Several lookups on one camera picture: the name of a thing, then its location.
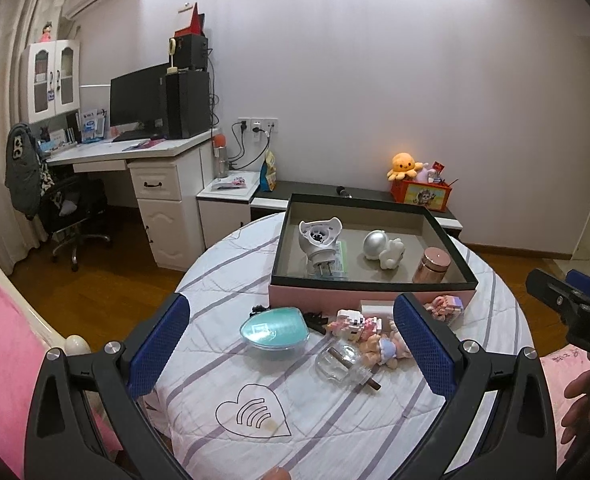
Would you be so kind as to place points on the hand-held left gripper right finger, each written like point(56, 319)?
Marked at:
point(425, 346)

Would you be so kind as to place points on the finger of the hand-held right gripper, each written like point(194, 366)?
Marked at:
point(550, 292)
point(587, 284)

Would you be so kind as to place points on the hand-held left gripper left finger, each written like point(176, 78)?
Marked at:
point(159, 346)

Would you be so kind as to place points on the baby doll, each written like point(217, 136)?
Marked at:
point(382, 350)

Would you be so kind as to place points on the white pink block figure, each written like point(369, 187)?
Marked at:
point(352, 322)

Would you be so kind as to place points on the pink storage box black rim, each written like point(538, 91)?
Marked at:
point(365, 292)

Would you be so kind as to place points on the glass perfume bottle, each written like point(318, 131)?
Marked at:
point(337, 365)

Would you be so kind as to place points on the black hair clip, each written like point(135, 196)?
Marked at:
point(316, 321)

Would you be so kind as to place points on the teal heart-shaped box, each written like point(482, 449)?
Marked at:
point(275, 330)

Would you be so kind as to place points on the person's right hand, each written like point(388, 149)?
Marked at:
point(577, 385)

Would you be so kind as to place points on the pink printed quilt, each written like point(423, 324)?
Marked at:
point(557, 360)

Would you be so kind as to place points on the rose gold cylinder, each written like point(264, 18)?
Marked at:
point(431, 265)

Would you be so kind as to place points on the silver white astronaut figure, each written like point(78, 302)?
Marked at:
point(377, 245)

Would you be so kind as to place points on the clear plastic box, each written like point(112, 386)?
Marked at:
point(342, 260)

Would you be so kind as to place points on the small white side cabinet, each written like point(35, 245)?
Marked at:
point(220, 215)

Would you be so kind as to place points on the white desk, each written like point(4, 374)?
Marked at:
point(162, 200)

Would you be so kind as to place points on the red printed storage box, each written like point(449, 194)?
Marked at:
point(422, 196)

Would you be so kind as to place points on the white plug-in device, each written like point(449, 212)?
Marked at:
point(317, 237)

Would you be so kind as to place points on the pink fleece blanket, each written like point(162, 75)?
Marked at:
point(0, 350)

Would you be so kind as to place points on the black office chair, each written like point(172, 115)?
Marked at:
point(77, 200)

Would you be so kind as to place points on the purple plush toy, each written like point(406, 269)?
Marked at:
point(425, 175)

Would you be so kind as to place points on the pink packet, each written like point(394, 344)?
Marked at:
point(231, 182)

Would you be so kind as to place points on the orange octopus plush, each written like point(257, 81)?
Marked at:
point(404, 165)

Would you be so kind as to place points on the black white spotted cushion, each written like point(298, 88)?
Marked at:
point(55, 190)

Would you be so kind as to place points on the black white low cabinet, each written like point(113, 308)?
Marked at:
point(315, 189)

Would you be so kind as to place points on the water bottle orange lid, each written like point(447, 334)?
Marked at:
point(221, 160)

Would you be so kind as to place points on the pink book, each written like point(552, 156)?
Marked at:
point(142, 145)

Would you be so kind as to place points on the blue yellow snack bag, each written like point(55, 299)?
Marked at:
point(268, 172)

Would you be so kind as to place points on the black keyboard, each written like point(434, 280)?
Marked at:
point(137, 135)

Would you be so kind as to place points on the grey jacket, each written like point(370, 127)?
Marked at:
point(22, 170)

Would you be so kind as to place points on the blue white box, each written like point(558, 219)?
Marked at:
point(92, 127)

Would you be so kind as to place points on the black computer tower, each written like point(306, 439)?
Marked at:
point(190, 105)

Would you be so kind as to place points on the black computer monitor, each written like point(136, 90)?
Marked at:
point(137, 95)

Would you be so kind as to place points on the white glass-door cabinet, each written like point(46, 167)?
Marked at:
point(50, 110)

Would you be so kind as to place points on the cream telephone ornament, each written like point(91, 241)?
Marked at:
point(173, 55)

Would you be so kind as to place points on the black speaker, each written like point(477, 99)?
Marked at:
point(193, 52)

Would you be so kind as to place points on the pink doll figure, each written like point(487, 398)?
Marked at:
point(47, 32)

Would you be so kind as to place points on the white bed frame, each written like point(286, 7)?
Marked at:
point(30, 315)

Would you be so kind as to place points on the white wall outlets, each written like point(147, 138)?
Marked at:
point(258, 124)

